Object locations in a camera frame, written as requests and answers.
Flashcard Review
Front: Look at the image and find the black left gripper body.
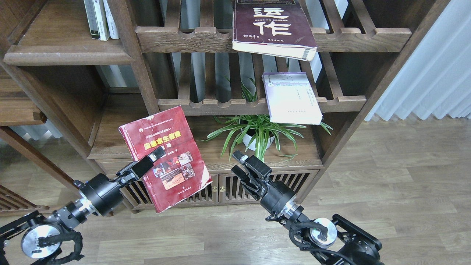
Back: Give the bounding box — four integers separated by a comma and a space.
74, 158, 155, 217

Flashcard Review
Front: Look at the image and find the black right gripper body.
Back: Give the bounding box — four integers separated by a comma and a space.
241, 156, 298, 215

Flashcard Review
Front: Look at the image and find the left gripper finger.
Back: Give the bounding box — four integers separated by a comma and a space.
147, 146, 166, 161

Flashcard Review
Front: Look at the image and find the red paperback book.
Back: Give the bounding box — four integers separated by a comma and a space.
119, 106, 212, 213

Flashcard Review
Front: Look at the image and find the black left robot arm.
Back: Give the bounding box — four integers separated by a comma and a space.
1, 146, 165, 265

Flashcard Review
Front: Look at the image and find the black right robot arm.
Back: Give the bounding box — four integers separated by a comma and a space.
231, 151, 382, 265

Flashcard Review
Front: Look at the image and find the right slatted cabinet door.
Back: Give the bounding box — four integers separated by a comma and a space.
217, 169, 318, 204

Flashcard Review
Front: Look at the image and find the slatted cabinet door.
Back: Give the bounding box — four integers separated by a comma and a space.
217, 169, 318, 204
121, 179, 219, 213

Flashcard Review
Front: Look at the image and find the white plant pot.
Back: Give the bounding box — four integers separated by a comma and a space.
242, 129, 275, 151

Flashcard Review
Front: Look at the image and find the green spider plant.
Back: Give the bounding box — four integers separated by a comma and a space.
201, 75, 333, 162

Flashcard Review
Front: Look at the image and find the small wooden drawer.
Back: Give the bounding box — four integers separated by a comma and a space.
95, 158, 133, 176

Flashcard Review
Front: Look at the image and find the left slatted cabinet door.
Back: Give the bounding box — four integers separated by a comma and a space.
121, 179, 219, 213

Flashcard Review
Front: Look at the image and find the dark wooden bookshelf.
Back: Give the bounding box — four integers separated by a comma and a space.
1, 0, 449, 201

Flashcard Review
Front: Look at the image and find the white lavender paperback book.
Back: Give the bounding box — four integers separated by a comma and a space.
262, 72, 323, 125

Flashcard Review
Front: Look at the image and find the white upright book right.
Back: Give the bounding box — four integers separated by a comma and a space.
104, 0, 120, 40

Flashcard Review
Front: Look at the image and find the white upright book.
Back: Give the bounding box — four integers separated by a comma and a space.
92, 0, 110, 41
104, 0, 120, 40

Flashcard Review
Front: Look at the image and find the maroon book with white characters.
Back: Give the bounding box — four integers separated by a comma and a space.
232, 0, 318, 61

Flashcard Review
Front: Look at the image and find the white upright book middle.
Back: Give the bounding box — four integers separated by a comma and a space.
92, 0, 110, 41

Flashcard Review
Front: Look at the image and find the grey upright book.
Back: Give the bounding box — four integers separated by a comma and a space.
84, 0, 100, 40

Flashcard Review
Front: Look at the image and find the white window curtain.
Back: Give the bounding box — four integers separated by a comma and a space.
365, 0, 471, 122

